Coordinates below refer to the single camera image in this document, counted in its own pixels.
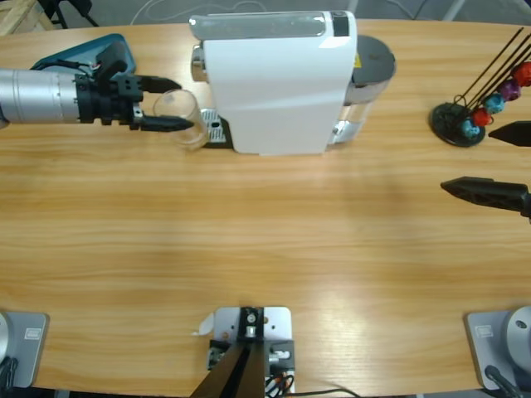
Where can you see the red foil coffee capsule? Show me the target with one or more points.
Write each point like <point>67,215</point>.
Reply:
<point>482,117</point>
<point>523,74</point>

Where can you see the teal foil coffee capsule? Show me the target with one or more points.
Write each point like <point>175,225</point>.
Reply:
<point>471,129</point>
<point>495,103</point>

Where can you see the clear drinking glass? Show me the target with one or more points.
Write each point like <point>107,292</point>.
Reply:
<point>182,108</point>

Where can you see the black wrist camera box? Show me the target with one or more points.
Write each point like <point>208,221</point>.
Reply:
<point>112,60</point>

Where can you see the purple foil coffee capsule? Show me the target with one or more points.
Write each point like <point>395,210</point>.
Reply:
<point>509,89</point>

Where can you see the black chair legs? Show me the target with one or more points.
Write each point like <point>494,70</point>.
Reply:
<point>52,6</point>

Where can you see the wooden crate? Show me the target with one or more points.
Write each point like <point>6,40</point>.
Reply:
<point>16,16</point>

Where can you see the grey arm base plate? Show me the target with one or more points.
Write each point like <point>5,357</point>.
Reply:
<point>29,356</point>
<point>483,348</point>

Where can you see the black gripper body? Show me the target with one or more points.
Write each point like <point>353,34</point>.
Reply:
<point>527,207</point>
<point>103,101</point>

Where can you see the black camera post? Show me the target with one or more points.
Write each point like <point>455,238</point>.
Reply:
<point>245,365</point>

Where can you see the white capsule coffee machine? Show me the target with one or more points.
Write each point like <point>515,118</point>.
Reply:
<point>269,91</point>

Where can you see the white paper tag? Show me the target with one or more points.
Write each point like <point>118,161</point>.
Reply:
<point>205,325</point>

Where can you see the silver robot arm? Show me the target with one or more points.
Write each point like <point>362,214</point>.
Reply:
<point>520,331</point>
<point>37,97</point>

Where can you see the clear water tank grey lid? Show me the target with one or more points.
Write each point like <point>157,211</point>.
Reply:
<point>373,58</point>

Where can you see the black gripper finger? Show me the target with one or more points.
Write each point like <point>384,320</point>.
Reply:
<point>485,192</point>
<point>514,132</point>
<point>159,84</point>
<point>164,123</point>

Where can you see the teal plastic serving tray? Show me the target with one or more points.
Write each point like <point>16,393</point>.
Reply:
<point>83,51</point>

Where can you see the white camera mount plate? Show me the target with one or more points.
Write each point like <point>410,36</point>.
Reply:
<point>278,323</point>

